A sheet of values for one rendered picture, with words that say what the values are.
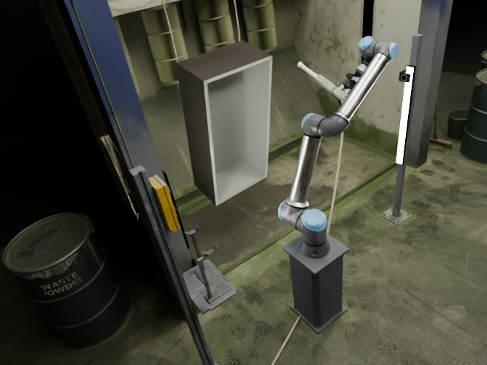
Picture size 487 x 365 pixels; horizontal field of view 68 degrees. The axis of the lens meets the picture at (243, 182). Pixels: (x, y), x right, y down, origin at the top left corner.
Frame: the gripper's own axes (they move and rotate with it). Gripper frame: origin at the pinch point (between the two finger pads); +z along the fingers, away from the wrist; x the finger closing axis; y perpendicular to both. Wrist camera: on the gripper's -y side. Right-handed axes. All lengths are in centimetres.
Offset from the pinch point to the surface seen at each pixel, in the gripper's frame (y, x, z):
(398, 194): 130, -50, 4
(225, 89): 27, 91, 42
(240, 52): -1, 81, 16
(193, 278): -26, -24, 139
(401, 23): 109, 53, -118
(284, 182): 163, 50, 67
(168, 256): -63, -21, 126
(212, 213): 118, 67, 140
